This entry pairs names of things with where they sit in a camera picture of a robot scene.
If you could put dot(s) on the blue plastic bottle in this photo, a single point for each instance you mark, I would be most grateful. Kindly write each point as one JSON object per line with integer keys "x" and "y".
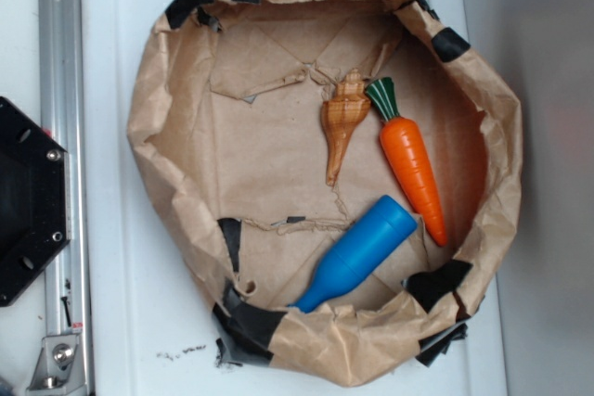
{"x": 366, "y": 245}

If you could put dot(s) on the brown paper bag bin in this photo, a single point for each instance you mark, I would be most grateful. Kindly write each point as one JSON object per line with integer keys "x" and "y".
{"x": 226, "y": 130}

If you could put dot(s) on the brown striped conch shell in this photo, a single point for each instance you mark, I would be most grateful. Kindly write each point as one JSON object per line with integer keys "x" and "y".
{"x": 339, "y": 118}

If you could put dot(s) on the orange toy carrot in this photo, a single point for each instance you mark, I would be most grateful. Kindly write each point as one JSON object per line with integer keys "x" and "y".
{"x": 404, "y": 148}

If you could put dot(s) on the aluminium extrusion rail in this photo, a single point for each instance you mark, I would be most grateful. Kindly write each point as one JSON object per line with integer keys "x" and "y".
{"x": 67, "y": 290}

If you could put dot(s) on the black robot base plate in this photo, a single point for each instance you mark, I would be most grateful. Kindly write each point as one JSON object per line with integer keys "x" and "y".
{"x": 34, "y": 225}

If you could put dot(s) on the metal corner bracket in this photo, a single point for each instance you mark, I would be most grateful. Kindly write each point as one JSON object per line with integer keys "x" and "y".
{"x": 59, "y": 369}

